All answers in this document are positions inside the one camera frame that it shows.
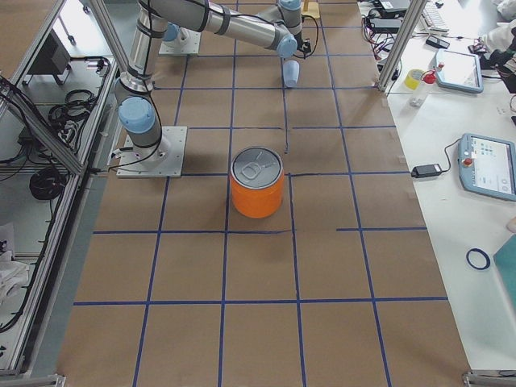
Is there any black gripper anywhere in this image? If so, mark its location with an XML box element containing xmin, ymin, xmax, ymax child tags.
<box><xmin>281</xmin><ymin>36</ymin><xmax>313</xmax><ymax>59</ymax></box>

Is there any white plastic cup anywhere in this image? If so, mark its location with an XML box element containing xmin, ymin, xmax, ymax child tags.
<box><xmin>282</xmin><ymin>60</ymin><xmax>300</xmax><ymax>88</ymax></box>

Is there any wooden cup rack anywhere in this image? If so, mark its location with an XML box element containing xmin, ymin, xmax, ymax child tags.
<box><xmin>302</xmin><ymin>0</ymin><xmax>320</xmax><ymax>19</ymax></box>

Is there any yellow tape roll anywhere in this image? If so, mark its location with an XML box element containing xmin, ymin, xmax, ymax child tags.
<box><xmin>404</xmin><ymin>69</ymin><xmax>424</xmax><ymax>90</ymax></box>

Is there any black smartphone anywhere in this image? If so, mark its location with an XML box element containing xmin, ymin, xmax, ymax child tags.
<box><xmin>425</xmin><ymin>35</ymin><xmax>450</xmax><ymax>49</ymax></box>

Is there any orange can with silver lid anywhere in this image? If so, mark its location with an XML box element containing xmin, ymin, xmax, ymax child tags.
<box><xmin>230</xmin><ymin>146</ymin><xmax>285</xmax><ymax>218</ymax></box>

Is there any blue teach pendant far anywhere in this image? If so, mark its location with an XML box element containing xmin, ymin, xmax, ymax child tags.
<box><xmin>434</xmin><ymin>48</ymin><xmax>484</xmax><ymax>94</ymax></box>

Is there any blue teach pendant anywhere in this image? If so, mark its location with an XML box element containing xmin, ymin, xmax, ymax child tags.
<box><xmin>434</xmin><ymin>48</ymin><xmax>484</xmax><ymax>94</ymax></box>
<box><xmin>458</xmin><ymin>133</ymin><xmax>515</xmax><ymax>202</ymax></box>

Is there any black power adapter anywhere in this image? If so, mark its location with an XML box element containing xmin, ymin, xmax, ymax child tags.
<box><xmin>410</xmin><ymin>164</ymin><xmax>443</xmax><ymax>178</ymax></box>

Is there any blue teach pendant near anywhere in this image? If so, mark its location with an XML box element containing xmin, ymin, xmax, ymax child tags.
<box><xmin>458</xmin><ymin>133</ymin><xmax>515</xmax><ymax>202</ymax></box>

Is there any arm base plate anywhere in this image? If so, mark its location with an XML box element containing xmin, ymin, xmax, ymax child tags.
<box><xmin>159</xmin><ymin>24</ymin><xmax>201</xmax><ymax>56</ymax></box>
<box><xmin>116</xmin><ymin>126</ymin><xmax>187</xmax><ymax>178</ymax></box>

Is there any aluminium frame post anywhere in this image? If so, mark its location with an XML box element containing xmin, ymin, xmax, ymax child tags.
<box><xmin>377</xmin><ymin>0</ymin><xmax>426</xmax><ymax>92</ymax></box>

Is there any blue tape ring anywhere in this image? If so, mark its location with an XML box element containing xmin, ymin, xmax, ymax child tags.
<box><xmin>466</xmin><ymin>248</ymin><xmax>492</xmax><ymax>271</ymax></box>

